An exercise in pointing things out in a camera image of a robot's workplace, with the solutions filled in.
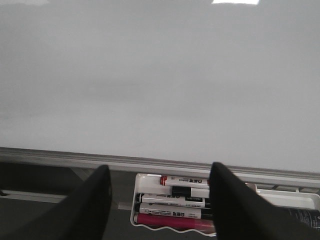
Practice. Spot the white whiteboard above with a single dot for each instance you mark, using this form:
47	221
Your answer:
163	86

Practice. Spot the red capped white marker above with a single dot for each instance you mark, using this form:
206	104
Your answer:
184	182

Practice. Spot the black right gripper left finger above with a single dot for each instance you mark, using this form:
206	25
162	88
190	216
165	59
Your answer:
82	215

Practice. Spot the pink marker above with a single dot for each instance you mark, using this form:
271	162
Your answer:
157	221

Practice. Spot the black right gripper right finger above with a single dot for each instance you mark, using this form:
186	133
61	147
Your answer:
239	213

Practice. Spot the black capped white marker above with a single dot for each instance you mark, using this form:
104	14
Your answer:
173	211

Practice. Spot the white marker black cap upper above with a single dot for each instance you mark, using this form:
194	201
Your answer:
183	191

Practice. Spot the white marker black label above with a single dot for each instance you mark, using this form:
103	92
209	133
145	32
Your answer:
169	200

